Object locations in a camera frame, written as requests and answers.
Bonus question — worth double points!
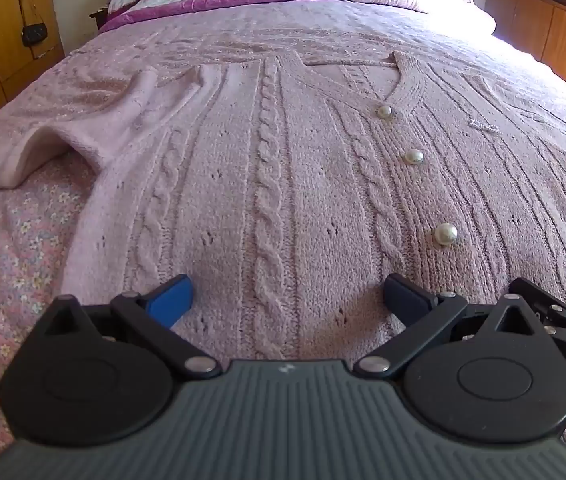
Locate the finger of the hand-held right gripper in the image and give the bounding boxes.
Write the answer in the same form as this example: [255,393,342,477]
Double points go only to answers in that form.
[508,277,566,336]

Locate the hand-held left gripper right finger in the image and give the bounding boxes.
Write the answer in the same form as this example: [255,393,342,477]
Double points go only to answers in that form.
[353,273,546,379]

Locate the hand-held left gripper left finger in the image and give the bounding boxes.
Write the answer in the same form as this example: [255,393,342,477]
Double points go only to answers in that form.
[43,274,221,380]

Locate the pink cable-knit cardigan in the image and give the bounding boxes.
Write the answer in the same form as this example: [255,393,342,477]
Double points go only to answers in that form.
[0,50,566,461]

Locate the pink floral bedspread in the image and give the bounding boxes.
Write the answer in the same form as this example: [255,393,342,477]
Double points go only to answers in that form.
[0,0,566,466]

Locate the wooden side cabinet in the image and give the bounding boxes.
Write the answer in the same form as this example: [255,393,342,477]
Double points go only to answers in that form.
[485,0,566,111]

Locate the dark wooden nightstand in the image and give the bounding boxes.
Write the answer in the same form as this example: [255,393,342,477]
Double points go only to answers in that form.
[89,7,110,33]

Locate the small black purse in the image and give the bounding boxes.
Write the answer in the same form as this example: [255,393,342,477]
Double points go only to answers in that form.
[22,22,48,47]

